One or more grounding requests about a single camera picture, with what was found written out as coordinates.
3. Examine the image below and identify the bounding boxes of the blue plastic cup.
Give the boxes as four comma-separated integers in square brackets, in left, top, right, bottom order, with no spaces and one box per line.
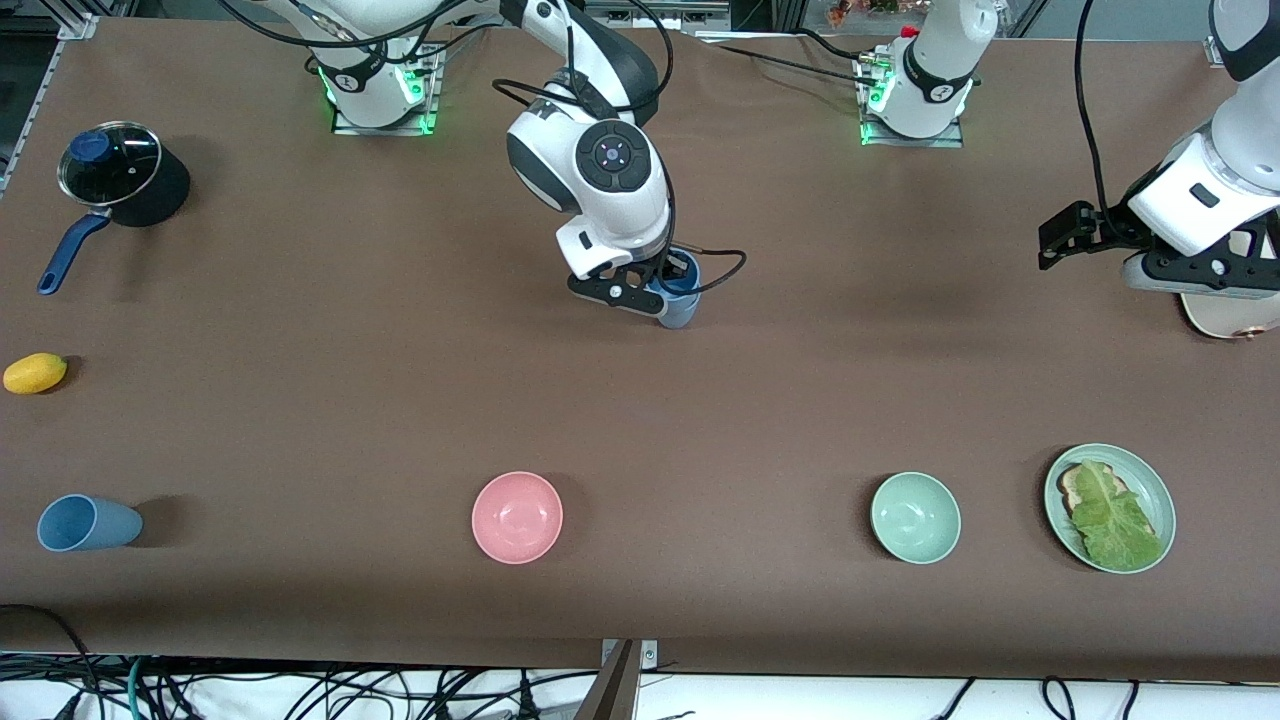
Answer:
[37,494,144,553]
[655,250,703,298]

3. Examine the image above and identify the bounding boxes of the cream toaster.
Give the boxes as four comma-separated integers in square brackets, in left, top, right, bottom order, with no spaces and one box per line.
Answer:
[1180,225,1280,341]

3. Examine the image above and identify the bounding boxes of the brown table cover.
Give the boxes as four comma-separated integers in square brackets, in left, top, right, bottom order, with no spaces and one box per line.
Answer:
[0,15,1280,686]

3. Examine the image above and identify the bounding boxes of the toast slice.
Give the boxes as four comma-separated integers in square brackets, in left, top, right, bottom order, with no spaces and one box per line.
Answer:
[1058,462,1156,536]

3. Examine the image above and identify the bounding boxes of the grey metal box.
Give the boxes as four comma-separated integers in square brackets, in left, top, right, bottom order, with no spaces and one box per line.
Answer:
[583,0,733,31]

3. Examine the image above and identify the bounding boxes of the pale green plate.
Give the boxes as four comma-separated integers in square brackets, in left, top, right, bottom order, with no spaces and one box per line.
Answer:
[1043,443,1177,575]

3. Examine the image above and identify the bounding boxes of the pink bowl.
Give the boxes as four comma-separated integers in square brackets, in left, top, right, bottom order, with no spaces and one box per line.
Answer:
[471,471,564,565]

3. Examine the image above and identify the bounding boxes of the green lettuce leaf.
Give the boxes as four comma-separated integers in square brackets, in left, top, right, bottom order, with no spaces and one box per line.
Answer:
[1070,460,1166,571]

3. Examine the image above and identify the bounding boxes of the pale green bowl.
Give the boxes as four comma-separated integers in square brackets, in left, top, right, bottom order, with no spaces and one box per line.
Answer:
[869,472,962,565]

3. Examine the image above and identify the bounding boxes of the dark metal pole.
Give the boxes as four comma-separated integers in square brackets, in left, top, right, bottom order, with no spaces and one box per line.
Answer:
[572,640,641,720]

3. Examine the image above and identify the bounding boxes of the glass pot lid blue knob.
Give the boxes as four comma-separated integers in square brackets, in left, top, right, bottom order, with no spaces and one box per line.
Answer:
[57,121,163,207]

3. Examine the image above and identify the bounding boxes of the yellow lemon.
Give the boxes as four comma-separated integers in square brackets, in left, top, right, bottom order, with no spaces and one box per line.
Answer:
[3,352,69,395]

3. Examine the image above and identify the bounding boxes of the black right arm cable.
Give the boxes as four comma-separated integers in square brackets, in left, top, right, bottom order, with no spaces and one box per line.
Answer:
[492,0,748,298]

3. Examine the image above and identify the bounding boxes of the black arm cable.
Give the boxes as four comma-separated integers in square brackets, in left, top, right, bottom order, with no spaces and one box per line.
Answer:
[1074,0,1119,229]
[492,0,748,298]

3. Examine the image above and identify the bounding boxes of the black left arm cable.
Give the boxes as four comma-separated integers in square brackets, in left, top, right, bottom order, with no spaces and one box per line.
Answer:
[1074,0,1119,229]

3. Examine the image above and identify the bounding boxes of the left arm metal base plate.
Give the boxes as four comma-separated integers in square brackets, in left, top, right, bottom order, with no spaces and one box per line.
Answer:
[855,50,966,149]

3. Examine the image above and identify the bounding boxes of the black left base cable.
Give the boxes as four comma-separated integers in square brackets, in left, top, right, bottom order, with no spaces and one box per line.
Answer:
[700,28,881,91]

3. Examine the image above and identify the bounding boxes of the black base cable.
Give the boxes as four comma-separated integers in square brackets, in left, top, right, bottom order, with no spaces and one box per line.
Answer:
[385,15,493,66]
[700,28,881,91]

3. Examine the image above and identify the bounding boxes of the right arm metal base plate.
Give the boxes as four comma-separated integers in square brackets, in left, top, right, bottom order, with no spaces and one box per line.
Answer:
[332,45,442,136]

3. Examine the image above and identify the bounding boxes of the black right base cable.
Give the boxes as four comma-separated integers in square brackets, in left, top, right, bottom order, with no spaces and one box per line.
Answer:
[385,15,493,66]

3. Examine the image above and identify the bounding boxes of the black floor cable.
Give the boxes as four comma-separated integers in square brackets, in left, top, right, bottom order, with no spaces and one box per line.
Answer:
[0,603,96,691]

